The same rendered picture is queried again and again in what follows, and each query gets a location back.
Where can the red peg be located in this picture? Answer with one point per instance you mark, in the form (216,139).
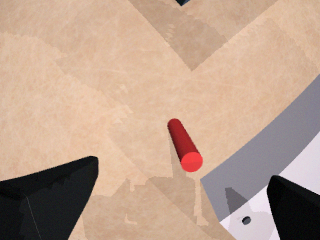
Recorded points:
(189,155)

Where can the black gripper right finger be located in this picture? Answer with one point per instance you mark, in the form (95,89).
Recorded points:
(295,210)

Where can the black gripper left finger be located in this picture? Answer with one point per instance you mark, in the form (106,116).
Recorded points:
(48,204)

